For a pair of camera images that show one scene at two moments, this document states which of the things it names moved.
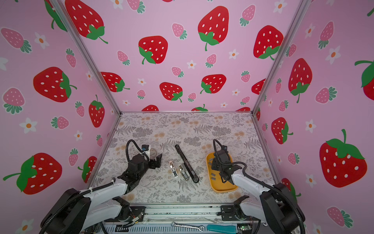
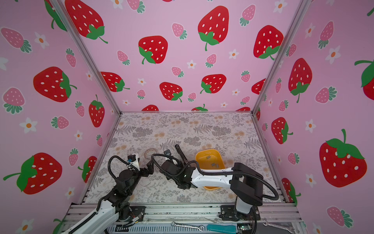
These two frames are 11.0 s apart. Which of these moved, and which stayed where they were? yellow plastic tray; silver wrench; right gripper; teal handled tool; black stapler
Moved: right gripper; yellow plastic tray
Stayed: teal handled tool; silver wrench; black stapler
